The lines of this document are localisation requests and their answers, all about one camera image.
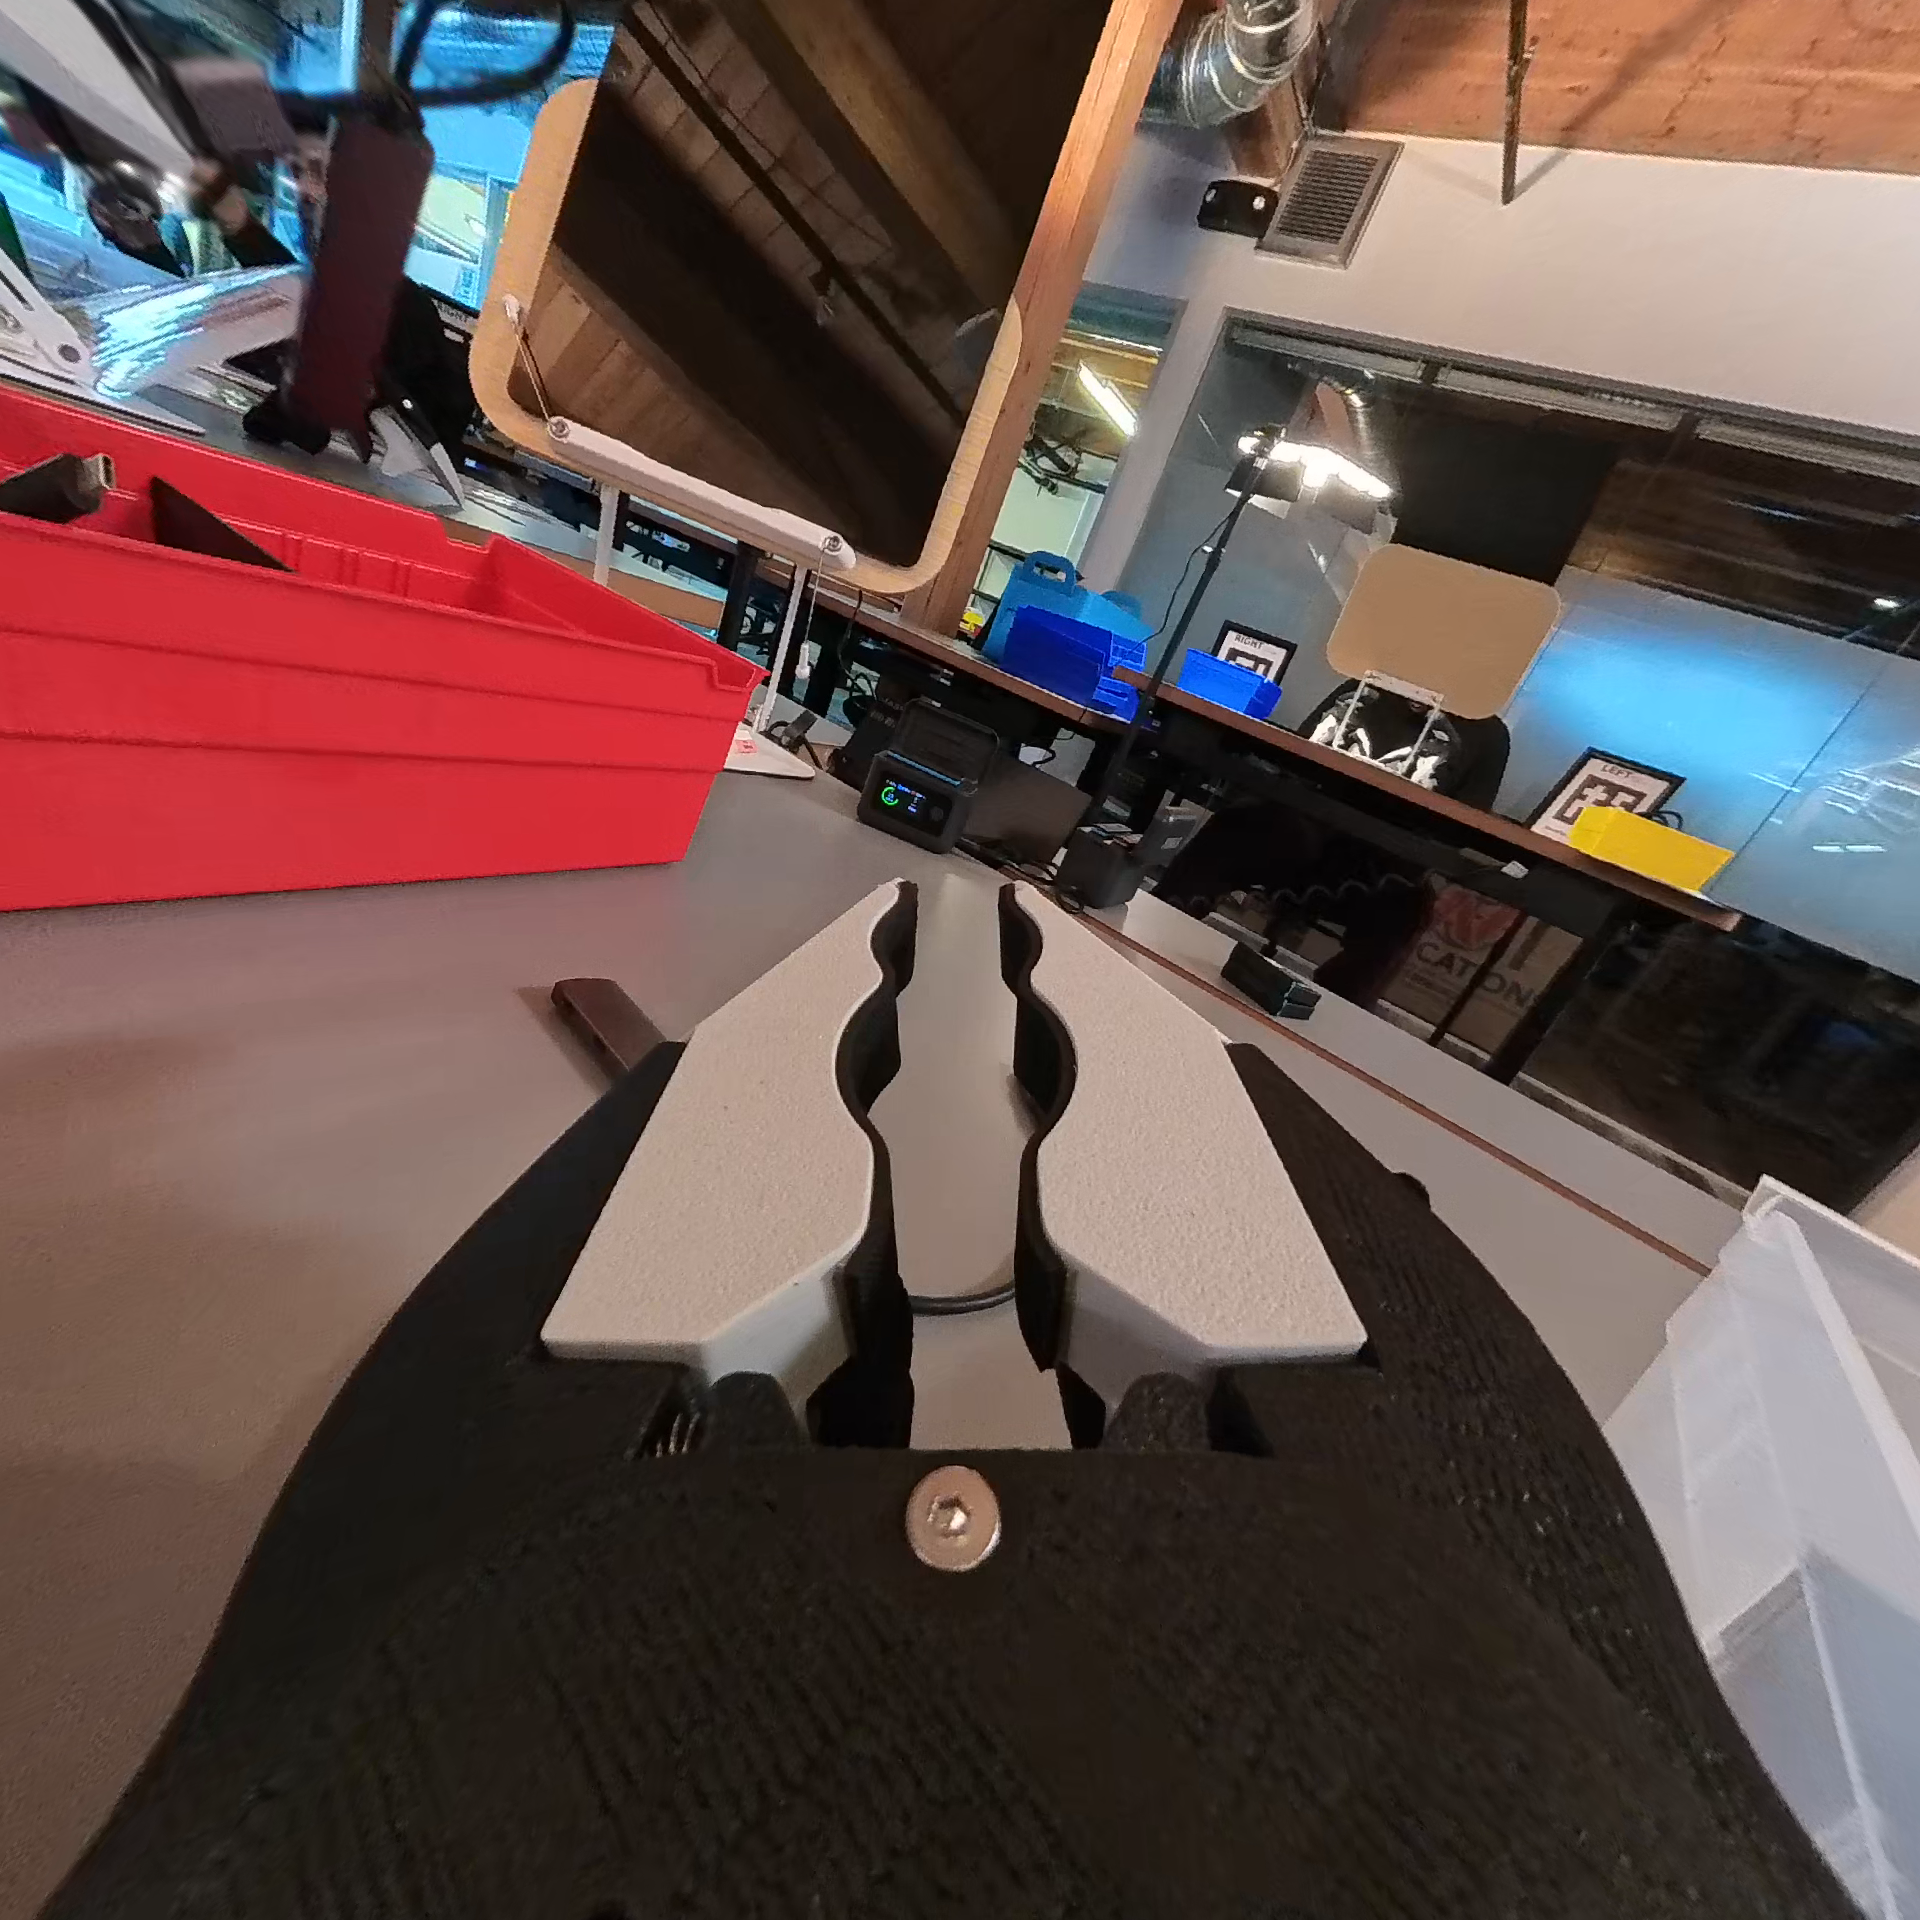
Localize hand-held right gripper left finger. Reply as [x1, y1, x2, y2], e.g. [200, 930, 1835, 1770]
[540, 878, 921, 1450]

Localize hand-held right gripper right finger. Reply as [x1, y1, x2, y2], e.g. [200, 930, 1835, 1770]
[994, 880, 1370, 1451]

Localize small black box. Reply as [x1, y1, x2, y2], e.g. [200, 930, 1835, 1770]
[1224, 944, 1325, 1022]

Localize black power station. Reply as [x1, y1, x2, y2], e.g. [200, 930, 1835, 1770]
[858, 698, 1003, 858]

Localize wooden desk black legs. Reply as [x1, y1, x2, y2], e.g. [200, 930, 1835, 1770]
[809, 593, 1744, 1086]

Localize blue bin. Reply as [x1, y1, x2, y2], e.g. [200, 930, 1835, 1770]
[983, 552, 1161, 705]
[1178, 648, 1287, 722]

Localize yellow bin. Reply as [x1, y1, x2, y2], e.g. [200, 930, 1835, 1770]
[1569, 805, 1740, 897]

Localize red plastic bin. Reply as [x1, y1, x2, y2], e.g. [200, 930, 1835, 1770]
[0, 383, 768, 914]

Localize black light stand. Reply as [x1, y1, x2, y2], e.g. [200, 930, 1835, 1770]
[1093, 429, 1325, 846]

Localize small beige panel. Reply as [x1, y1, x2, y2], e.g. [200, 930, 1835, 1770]
[1325, 545, 1562, 722]

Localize clear plastic bin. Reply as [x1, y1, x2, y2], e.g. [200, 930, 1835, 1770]
[1602, 1177, 1920, 1920]

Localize wooden framed dark panel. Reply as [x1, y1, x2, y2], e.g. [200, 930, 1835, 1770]
[469, 0, 1120, 608]

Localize metal air vent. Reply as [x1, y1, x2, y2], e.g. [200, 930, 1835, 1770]
[1257, 134, 1403, 271]

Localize wooden post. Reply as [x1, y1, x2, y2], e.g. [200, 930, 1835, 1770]
[900, 0, 1191, 634]

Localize dark maroon post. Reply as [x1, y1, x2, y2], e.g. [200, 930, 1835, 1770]
[247, 120, 442, 461]

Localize silver air duct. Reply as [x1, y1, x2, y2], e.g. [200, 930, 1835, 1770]
[1152, 0, 1325, 136]

